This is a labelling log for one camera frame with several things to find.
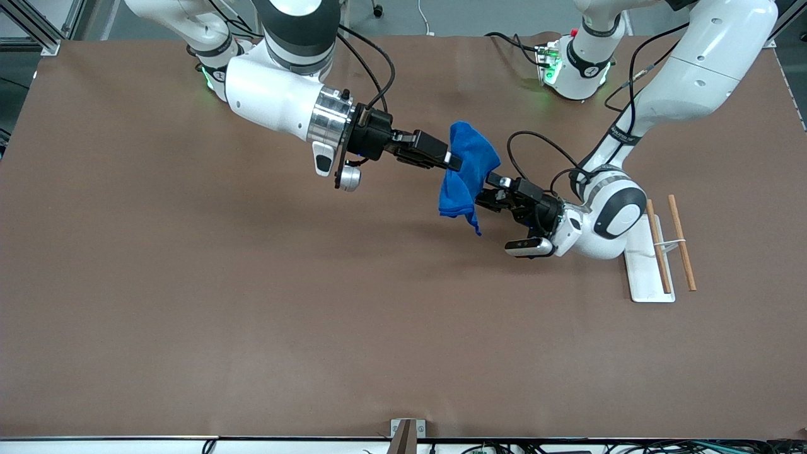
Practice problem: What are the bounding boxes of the black left base cable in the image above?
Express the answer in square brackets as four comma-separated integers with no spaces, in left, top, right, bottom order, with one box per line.
[484,32,548,67]

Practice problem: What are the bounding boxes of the black base cable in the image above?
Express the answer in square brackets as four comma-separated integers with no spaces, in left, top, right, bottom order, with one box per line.
[186,0,265,61]
[484,32,548,67]

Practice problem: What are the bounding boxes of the office chair base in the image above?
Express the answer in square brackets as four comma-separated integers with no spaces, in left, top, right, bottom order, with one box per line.
[340,0,385,29]

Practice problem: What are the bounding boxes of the white rack with wooden bars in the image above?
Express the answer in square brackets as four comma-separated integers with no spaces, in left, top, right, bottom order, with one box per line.
[623,194,698,304]

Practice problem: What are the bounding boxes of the blue microfibre towel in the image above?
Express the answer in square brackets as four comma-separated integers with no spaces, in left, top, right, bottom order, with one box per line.
[438,120,502,237]

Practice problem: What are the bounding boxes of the aluminium frame profile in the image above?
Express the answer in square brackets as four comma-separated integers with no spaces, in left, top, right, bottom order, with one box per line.
[0,0,86,57]
[763,0,807,50]

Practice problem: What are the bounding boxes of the black right base cable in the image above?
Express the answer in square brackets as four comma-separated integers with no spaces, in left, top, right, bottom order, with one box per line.
[186,0,265,61]

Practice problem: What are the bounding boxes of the brown table cover sheet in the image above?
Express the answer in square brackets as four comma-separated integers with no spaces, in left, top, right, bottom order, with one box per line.
[0,32,807,439]

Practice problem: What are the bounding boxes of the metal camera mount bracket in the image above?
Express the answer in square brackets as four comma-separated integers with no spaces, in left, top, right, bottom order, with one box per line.
[387,419,427,454]

